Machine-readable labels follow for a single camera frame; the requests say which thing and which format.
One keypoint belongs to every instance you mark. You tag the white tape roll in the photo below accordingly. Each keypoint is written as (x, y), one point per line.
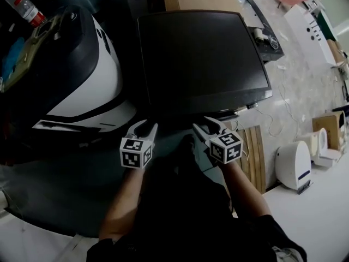
(258, 34)

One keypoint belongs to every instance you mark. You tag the person's left forearm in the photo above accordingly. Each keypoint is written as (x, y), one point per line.
(122, 201)

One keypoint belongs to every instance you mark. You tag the blue cloth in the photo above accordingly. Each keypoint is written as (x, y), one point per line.
(12, 54)

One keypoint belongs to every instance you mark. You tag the person's right forearm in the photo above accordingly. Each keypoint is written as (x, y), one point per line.
(245, 190)

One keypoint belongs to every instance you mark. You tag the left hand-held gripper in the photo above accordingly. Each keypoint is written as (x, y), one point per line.
(135, 151)

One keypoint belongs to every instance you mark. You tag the red-capped plastic water bottle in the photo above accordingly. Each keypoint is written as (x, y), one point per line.
(30, 11)

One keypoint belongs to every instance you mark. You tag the small open cardboard box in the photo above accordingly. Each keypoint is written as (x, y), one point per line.
(328, 127)

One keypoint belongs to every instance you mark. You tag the person's white shoe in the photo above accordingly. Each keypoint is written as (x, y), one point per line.
(286, 254)

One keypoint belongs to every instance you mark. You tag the white and black machine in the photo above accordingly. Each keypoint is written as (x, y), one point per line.
(81, 72)

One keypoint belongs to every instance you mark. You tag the white rounded toilet tank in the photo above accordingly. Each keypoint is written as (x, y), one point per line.
(293, 164)

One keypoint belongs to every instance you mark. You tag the person's black clothing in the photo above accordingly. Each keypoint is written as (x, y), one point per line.
(191, 214)

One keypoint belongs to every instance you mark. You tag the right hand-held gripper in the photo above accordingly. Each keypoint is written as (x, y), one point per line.
(226, 147)

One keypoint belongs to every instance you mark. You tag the black washing machine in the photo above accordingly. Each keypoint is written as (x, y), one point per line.
(201, 61)

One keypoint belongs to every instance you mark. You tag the dark grey glass-top cabinet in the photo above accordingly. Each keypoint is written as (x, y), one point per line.
(261, 31)

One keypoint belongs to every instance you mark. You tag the olive green frame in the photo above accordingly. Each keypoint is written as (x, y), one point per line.
(32, 50)

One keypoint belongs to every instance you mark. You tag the white toilet with seat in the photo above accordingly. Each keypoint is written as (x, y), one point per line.
(321, 146)

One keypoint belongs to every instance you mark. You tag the wooden slat board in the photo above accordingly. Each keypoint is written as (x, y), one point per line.
(253, 160)

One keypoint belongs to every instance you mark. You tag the white flat panel with holes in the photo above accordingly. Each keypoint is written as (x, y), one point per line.
(310, 31)

